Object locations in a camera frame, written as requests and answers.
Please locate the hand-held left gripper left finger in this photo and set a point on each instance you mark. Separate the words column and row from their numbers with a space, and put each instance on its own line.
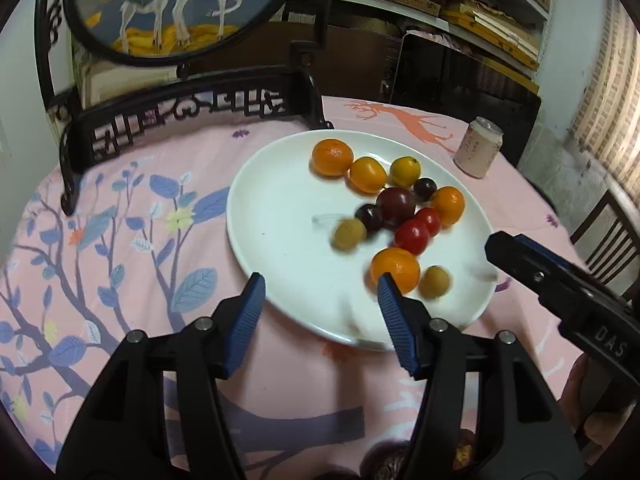
column 245, row 320

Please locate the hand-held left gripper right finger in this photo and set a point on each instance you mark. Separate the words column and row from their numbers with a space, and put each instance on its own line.
column 397, row 325

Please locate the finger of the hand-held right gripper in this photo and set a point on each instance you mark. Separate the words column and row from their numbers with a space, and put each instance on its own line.
column 520, row 260

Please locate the small olive-green round fruit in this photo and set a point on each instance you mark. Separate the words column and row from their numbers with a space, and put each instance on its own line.
column 349, row 233
column 435, row 282

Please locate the small tangerine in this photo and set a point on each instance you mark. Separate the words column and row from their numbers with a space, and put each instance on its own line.
column 397, row 262
column 448, row 205
column 405, row 171

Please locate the red cherry tomato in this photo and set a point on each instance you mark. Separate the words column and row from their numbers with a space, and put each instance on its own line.
column 412, row 237
column 430, row 220

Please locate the dark cherry with stem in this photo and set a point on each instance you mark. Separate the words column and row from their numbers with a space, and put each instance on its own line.
column 369, row 217

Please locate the white oval plate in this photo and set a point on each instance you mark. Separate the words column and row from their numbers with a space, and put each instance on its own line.
column 280, row 210

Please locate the small dark purple plum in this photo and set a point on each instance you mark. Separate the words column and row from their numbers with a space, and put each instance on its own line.
column 425, row 188

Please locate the large dark red plum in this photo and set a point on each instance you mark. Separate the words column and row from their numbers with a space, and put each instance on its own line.
column 396, row 205

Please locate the smooth yellow-orange citrus fruit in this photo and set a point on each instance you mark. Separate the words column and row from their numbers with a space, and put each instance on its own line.
column 367, row 175

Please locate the large dimpled tangerine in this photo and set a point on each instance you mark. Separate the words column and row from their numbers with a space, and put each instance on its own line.
column 332, row 157

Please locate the person's right hand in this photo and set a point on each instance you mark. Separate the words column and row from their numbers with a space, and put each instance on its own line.
column 590, row 395

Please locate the dark wooden chair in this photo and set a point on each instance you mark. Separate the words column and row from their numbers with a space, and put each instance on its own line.
column 607, row 240

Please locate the pink printed tablecloth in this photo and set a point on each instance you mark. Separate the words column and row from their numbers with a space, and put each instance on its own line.
column 150, row 260

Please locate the pale pink beverage can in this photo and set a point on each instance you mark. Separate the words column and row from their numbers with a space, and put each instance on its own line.
column 477, row 150

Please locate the dark brown water chestnut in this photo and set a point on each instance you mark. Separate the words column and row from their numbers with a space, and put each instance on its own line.
column 387, row 462
column 465, row 452

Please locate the black panel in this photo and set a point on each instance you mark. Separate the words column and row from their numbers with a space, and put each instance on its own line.
column 450, row 85

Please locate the stack of yellow flat boxes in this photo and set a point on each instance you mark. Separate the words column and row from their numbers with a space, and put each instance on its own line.
column 500, row 30

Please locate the pink folded cloth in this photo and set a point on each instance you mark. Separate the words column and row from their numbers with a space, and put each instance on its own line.
column 440, row 39

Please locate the brown board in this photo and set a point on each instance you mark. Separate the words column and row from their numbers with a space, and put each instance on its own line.
column 360, row 60

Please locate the round deer screen black stand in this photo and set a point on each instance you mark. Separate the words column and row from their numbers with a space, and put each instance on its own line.
column 175, row 10

